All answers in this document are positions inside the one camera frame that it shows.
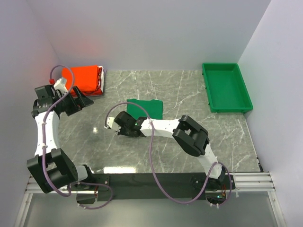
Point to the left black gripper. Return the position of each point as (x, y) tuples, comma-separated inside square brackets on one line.
[(81, 101)]

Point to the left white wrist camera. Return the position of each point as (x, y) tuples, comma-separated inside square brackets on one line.
[(60, 84)]

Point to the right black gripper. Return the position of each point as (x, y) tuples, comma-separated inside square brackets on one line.
[(121, 132)]

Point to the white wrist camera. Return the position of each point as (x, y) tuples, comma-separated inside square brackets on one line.
[(60, 84), (111, 124)]

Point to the folded red white t shirt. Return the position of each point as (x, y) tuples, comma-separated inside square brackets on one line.
[(100, 88)]

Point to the green t shirt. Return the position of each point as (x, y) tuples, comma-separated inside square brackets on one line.
[(153, 107)]

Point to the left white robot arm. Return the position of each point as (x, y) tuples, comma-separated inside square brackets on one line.
[(50, 167)]

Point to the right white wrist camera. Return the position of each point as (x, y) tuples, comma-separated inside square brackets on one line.
[(111, 124)]

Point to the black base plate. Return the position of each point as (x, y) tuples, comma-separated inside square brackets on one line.
[(143, 186)]

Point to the folded orange t shirt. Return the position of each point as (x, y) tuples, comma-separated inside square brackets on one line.
[(86, 78)]

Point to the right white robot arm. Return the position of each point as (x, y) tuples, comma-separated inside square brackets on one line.
[(189, 134)]

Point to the green plastic bin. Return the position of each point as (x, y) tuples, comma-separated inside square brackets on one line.
[(226, 89)]

